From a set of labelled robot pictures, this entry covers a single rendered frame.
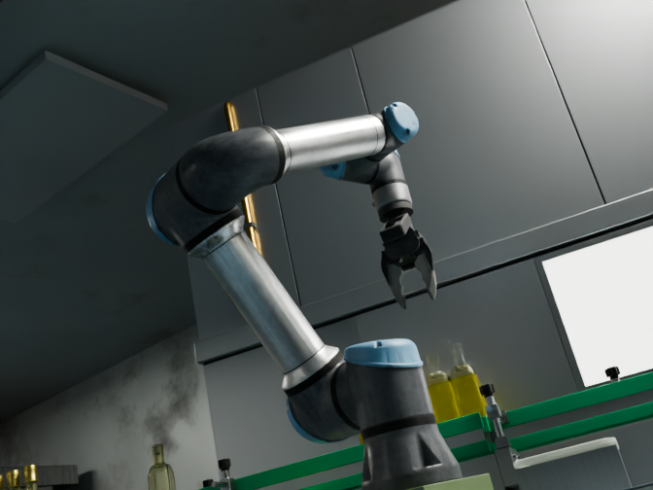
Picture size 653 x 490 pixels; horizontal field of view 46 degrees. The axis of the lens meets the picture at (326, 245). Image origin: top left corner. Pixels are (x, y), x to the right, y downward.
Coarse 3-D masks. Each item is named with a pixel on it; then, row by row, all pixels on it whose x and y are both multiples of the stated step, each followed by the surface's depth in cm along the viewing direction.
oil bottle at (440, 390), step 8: (432, 376) 170; (440, 376) 169; (448, 376) 170; (432, 384) 169; (440, 384) 168; (448, 384) 168; (432, 392) 169; (440, 392) 168; (448, 392) 167; (432, 400) 168; (440, 400) 167; (448, 400) 167; (440, 408) 167; (448, 408) 166; (456, 408) 166; (440, 416) 166; (448, 416) 166; (456, 416) 165
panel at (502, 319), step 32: (640, 224) 177; (544, 256) 183; (448, 288) 190; (480, 288) 187; (512, 288) 184; (544, 288) 181; (384, 320) 193; (416, 320) 190; (448, 320) 187; (480, 320) 184; (512, 320) 181; (544, 320) 179; (448, 352) 185; (480, 352) 182; (512, 352) 179; (544, 352) 176; (512, 384) 177; (544, 384) 174
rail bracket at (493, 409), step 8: (488, 384) 151; (480, 392) 152; (488, 392) 151; (488, 400) 151; (488, 408) 145; (496, 408) 149; (488, 416) 149; (496, 416) 149; (504, 416) 159; (496, 424) 149; (496, 432) 148; (496, 440) 147; (504, 440) 147
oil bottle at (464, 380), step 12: (456, 372) 168; (468, 372) 167; (456, 384) 167; (468, 384) 166; (480, 384) 169; (456, 396) 166; (468, 396) 165; (480, 396) 165; (468, 408) 164; (480, 408) 163
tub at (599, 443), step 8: (600, 440) 125; (608, 440) 125; (568, 448) 126; (576, 448) 125; (584, 448) 125; (592, 448) 125; (536, 456) 127; (544, 456) 127; (552, 456) 126; (560, 456) 127; (520, 464) 128; (528, 464) 128
